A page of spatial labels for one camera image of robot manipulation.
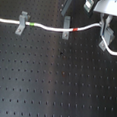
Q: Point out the middle grey cable clip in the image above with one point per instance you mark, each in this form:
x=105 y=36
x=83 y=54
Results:
x=66 y=25

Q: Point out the green camera module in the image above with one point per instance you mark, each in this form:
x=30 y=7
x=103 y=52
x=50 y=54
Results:
x=90 y=5

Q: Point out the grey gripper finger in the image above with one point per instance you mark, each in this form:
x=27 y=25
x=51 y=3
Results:
x=102 y=24
x=108 y=20

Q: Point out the grey cable clip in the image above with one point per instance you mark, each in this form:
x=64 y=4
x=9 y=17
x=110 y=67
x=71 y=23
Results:
x=108 y=36
x=23 y=18
x=66 y=25

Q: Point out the left grey cable clip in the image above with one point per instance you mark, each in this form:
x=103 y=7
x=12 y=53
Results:
x=23 y=18

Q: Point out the grey robot gripper body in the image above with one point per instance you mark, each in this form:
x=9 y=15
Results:
x=107 y=7

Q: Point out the right grey cable clip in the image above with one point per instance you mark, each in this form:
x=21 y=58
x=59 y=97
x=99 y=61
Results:
x=108 y=36

